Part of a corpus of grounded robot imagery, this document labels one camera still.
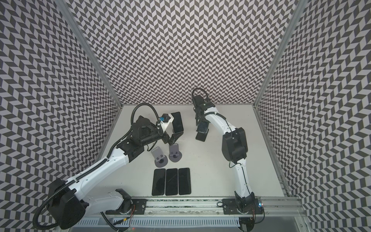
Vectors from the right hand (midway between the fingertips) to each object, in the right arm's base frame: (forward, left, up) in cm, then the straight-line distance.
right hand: (206, 118), depth 96 cm
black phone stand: (-40, +28, -11) cm, 50 cm away
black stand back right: (-8, +3, -11) cm, 13 cm away
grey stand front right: (-23, +20, -7) cm, 31 cm away
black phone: (-37, +14, -11) cm, 41 cm away
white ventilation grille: (-56, +27, -11) cm, 63 cm away
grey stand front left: (-27, +28, -5) cm, 39 cm away
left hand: (-18, +17, +15) cm, 29 cm away
